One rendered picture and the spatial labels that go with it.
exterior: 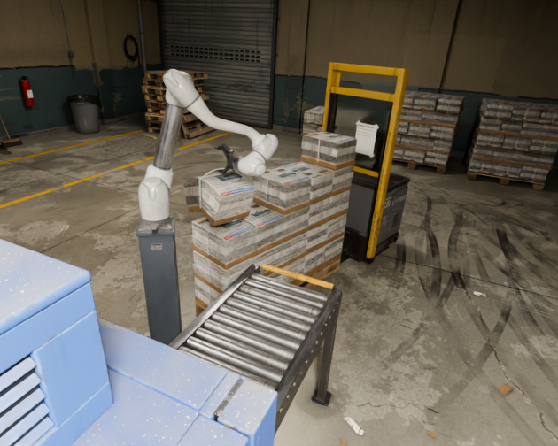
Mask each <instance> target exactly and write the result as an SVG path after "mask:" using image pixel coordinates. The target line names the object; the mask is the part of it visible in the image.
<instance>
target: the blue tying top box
mask: <svg viewBox="0 0 558 446"><path fill-rule="evenodd" d="M90 281H91V274H90V272H89V271H87V270H85V269H82V268H80V267H78V266H75V265H70V264H68V263H66V262H63V261H61V260H58V259H55V258H52V257H49V256H46V255H44V254H42V253H39V252H36V251H34V250H30V249H27V248H25V247H22V246H19V245H18V244H15V243H12V242H8V241H6V240H3V239H1V238H0V446H71V445H72V444H73V443H74V442H75V441H76V440H77V439H78V438H79V437H80V436H81V435H82V434H83V433H84V432H85V431H86V430H87V429H88V428H89V427H90V426H91V425H92V424H93V423H94V422H95V421H96V420H97V419H98V418H99V417H100V416H101V415H102V414H103V413H104V412H105V411H107V410H108V409H109V408H110V407H111V406H112V404H113V398H112V390H111V385H110V382H109V376H108V372H107V366H106V362H105V354H104V349H103V344H102V339H101V334H100V330H99V325H98V320H97V312H96V310H95V309H96V306H95V301H94V297H93V292H92V287H91V283H90Z"/></svg>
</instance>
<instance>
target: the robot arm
mask: <svg viewBox="0 0 558 446"><path fill-rule="evenodd" d="M163 81H164V83H165V85H166V87H167V91H166V101H167V106H166V110H165V114H164V118H163V122H162V126H161V130H160V134H159V141H158V146H157V149H156V153H155V158H154V161H153V164H151V165H149V166H148V168H147V171H146V175H145V177H144V180H143V181H142V182H141V184H140V186H139V189H138V198H139V206H140V212H141V216H142V217H141V220H142V221H141V225H140V227H139V228H138V232H148V231H152V233H153V234H156V233H157V232H158V231H172V230H173V228H172V220H173V219H174V216H171V215H170V213H169V211H170V204H169V195H170V191H171V187H172V182H173V177H174V173H173V171H172V169H171V164H172V160H173V156H174V150H175V146H176V143H177V139H178V135H179V132H180V128H181V124H182V117H183V114H184V110H185V108H186V109H187V110H188V111H190V112H191V113H193V114H194V115H195V116H196V117H198V118H199V119H200V120H201V121H203V122H204V123H205V124H207V125H208V126H209V127H212V128H215V129H218V130H222V131H227V132H232V133H237V134H241V135H246V136H248V137H249V138H250V139H251V141H252V152H251V153H250V154H249V155H248V156H246V157H245V158H243V157H234V156H233V153H234V151H233V150H231V149H230V148H229V147H228V146H227V145H226V144H225V143H223V144H222V145H221V146H218V147H213V148H214V149H217V150H222V151H223V153H224V154H225V156H226V158H227V164H228V165H227V166H226V168H225V169H224V170H221V169H220V170H216V172H220V173H222V174H223V175H222V176H227V175H229V174H231V173H234V172H235V171H233V169H235V170H236V171H238V172H240V173H243V174H246V175H249V176H254V177H258V176H261V175H263V174H264V172H265V171H266V166H265V163H266V162H267V161H268V160H269V159H270V158H271V157H272V156H273V154H274V153H275V151H276V149H277V146H278V139H277V137H276V136H275V135H272V134H268V135H261V134H259V133H258V132H257V131H256V130H255V129H253V128H252V127H248V126H246V125H243V124H239V123H236V122H232V121H229V120H225V119H220V118H217V117H216V116H214V115H213V114H212V113H211V112H210V111H209V109H208V108H207V106H206V105H205V102H204V101H203V99H202V97H201V96H200V94H199V93H198V92H197V91H196V89H195V87H194V81H193V80H192V78H191V77H190V75H189V74H187V73H186V72H182V71H177V70H175V69H170V70H168V71H167V72H166V73H165V74H164V76H163ZM229 168H230V169H231V170H230V171H229V172H227V170H228V169H229Z"/></svg>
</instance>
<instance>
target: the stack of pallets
mask: <svg viewBox="0 0 558 446"><path fill-rule="evenodd" d="M167 71H168V70H161V71H144V73H145V78H143V86H142V91H143V93H144V96H145V99H144V100H145V103H146V105H145V106H147V108H148V112H147V113H145V119H146V126H147V127H148V128H149V133H155V132H158V131H160V130H161V126H162V122H163V118H164V114H165V110H166V106H167V101H166V91H167V87H166V85H165V83H164V81H163V76H164V74H165V73H166V72H167ZM177 71H182V72H186V73H187V74H189V75H190V77H191V78H192V80H194V81H198V84H194V87H195V89H196V91H197V92H198V93H199V94H200V96H204V95H205V91H202V85H204V79H208V78H207V75H208V73H207V72H200V71H190V70H177ZM196 73H199V74H201V78H196V77H197V76H196ZM153 74H157V76H156V77H153ZM151 81H155V83H151ZM150 89H155V90H150ZM152 96H155V97H152ZM154 103H157V104H154ZM155 110H156V111H155ZM153 116H154V117H153ZM153 123H154V124H153Z"/></svg>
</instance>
